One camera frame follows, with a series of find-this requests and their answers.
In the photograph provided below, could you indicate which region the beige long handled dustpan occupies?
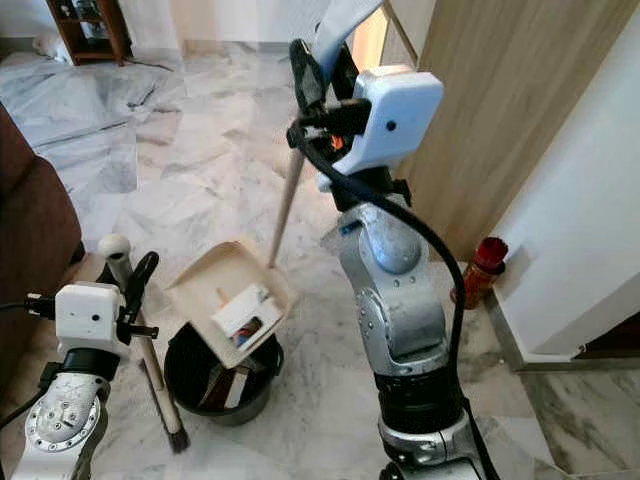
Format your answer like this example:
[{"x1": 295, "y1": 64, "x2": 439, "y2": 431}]
[{"x1": 165, "y1": 0, "x2": 386, "y2": 366}]

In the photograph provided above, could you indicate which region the white printed card box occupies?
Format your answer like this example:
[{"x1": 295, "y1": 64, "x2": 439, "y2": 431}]
[{"x1": 212, "y1": 285, "x2": 283, "y2": 349}]

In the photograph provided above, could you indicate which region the white crumpled cloth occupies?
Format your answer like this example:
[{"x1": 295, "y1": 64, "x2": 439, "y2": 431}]
[{"x1": 32, "y1": 32, "x2": 73, "y2": 59}]

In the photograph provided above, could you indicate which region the black round waste bin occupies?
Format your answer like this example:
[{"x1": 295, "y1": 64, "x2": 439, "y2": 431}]
[{"x1": 163, "y1": 322, "x2": 286, "y2": 428}]

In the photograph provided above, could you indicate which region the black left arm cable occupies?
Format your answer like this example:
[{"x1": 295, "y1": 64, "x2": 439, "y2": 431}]
[{"x1": 0, "y1": 300, "x2": 61, "y2": 431}]

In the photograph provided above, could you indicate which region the dark brown sofa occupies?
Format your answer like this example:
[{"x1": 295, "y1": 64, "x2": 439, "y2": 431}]
[{"x1": 0, "y1": 105, "x2": 83, "y2": 401}]

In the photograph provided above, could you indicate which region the light wooden cabinet panel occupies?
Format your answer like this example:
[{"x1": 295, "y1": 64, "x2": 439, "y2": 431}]
[{"x1": 400, "y1": 0, "x2": 640, "y2": 263}]

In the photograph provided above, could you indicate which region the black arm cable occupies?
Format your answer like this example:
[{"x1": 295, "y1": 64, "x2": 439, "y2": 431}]
[
  {"x1": 0, "y1": 300, "x2": 61, "y2": 431},
  {"x1": 288, "y1": 120, "x2": 501, "y2": 480}
]

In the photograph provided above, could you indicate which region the dark wooden shelf unit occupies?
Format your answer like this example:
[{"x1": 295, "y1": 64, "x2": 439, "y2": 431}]
[{"x1": 48, "y1": 0, "x2": 131, "y2": 66}]

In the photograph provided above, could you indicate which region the wooden handled small broom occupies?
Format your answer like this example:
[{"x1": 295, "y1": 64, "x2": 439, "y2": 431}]
[{"x1": 98, "y1": 233, "x2": 191, "y2": 454}]

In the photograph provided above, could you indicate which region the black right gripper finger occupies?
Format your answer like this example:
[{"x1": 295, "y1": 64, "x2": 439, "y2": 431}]
[
  {"x1": 328, "y1": 45, "x2": 361, "y2": 103},
  {"x1": 288, "y1": 38, "x2": 327, "y2": 126}
]

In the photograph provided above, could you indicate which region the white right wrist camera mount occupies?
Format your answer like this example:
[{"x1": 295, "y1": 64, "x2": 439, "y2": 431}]
[{"x1": 315, "y1": 65, "x2": 446, "y2": 193}]

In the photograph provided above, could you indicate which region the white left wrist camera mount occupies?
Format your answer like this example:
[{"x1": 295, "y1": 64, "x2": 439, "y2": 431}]
[{"x1": 55, "y1": 283, "x2": 126, "y2": 353}]

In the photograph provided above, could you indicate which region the red plastic bottle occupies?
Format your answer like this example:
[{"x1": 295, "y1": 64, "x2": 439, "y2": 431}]
[{"x1": 460, "y1": 237, "x2": 509, "y2": 309}]

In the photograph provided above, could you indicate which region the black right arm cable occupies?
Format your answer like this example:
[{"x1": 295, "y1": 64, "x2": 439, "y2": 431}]
[{"x1": 288, "y1": 120, "x2": 501, "y2": 480}]

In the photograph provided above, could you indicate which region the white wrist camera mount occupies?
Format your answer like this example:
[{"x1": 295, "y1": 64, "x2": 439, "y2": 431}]
[
  {"x1": 55, "y1": 283, "x2": 126, "y2": 353},
  {"x1": 315, "y1": 65, "x2": 446, "y2": 193}
]

